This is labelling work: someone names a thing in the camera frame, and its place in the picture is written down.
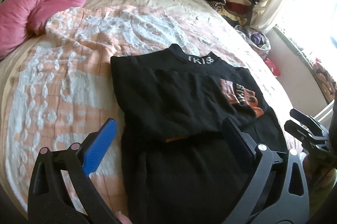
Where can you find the person right hand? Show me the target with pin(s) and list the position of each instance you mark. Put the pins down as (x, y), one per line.
(309, 166)

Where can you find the peach white chenille bedspread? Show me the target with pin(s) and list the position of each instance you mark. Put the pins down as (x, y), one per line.
(57, 88)

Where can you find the black printed t-shirt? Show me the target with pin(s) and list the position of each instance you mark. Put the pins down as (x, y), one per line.
(177, 166)

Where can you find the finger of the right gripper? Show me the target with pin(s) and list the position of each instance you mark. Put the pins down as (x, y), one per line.
(306, 135)
(306, 115)

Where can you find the pink quilt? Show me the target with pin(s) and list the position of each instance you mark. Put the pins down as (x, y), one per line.
(21, 19)

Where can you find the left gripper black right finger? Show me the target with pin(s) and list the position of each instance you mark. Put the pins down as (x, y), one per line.
(276, 189)

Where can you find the red plastic bag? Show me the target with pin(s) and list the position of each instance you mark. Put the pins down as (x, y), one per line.
(272, 67)

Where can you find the folded clothes stack right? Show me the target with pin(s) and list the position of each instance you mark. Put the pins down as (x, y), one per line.
(235, 12)

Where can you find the basket with purple clothes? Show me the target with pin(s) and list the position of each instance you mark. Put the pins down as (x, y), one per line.
(257, 40)

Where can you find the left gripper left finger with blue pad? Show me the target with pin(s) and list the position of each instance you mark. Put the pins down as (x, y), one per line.
(60, 187)

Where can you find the patterned cushion on windowsill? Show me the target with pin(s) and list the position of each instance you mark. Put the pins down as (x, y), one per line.
(325, 81)

